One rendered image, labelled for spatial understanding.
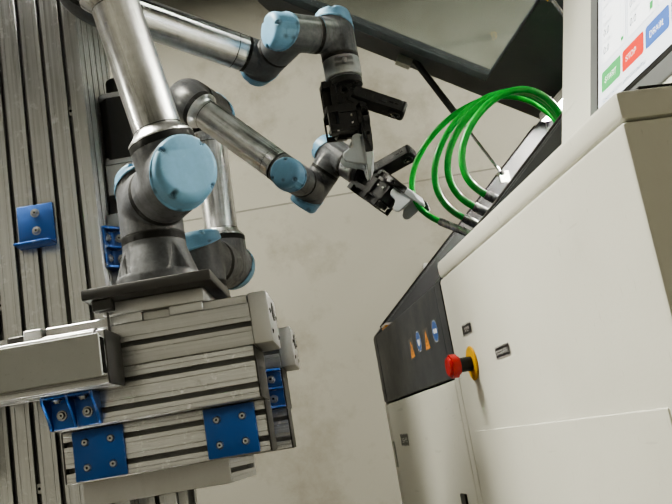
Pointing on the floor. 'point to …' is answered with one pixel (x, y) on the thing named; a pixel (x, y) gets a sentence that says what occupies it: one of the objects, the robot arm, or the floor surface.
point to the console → (575, 319)
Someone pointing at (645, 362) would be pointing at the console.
